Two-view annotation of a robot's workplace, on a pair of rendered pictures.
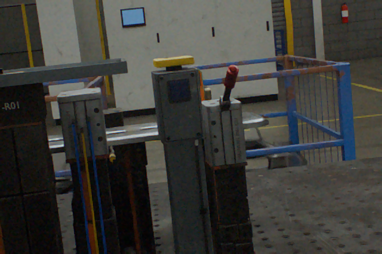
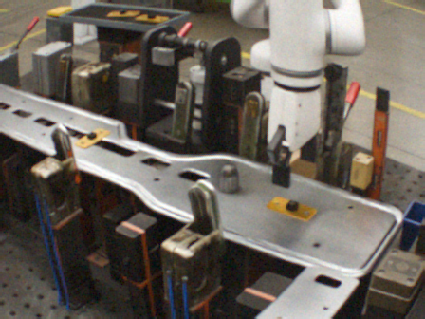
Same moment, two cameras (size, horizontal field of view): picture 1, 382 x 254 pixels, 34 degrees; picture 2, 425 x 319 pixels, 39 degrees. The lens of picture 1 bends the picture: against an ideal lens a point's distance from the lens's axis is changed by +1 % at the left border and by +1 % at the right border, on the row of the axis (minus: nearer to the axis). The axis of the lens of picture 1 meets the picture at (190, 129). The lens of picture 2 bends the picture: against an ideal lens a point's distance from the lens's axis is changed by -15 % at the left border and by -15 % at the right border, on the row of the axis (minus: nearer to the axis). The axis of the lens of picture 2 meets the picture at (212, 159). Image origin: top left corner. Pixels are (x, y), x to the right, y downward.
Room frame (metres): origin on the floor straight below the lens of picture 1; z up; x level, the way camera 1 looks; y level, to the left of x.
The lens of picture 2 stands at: (2.01, 1.56, 1.62)
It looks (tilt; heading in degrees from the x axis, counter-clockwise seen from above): 29 degrees down; 223
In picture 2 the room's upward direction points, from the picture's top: 1 degrees counter-clockwise
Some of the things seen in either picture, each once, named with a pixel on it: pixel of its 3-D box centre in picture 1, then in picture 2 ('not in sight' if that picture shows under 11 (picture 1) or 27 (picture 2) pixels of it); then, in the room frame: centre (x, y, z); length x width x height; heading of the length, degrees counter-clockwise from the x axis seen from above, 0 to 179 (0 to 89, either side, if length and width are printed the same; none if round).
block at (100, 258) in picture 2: not in sight; (103, 199); (1.26, 0.54, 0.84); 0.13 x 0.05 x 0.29; 7
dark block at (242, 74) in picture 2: not in sight; (242, 164); (1.04, 0.74, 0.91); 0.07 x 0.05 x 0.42; 7
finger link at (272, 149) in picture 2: not in sight; (283, 138); (1.26, 1.01, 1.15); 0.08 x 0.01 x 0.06; 7
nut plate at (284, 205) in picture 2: not in sight; (292, 206); (1.22, 1.01, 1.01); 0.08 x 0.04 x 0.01; 97
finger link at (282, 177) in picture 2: not in sight; (278, 170); (1.27, 1.01, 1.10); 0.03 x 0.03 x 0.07; 7
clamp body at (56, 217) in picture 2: not in sight; (64, 236); (1.44, 0.63, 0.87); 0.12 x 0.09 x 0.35; 7
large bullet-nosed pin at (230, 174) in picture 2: not in sight; (230, 179); (1.23, 0.88, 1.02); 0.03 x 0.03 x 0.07
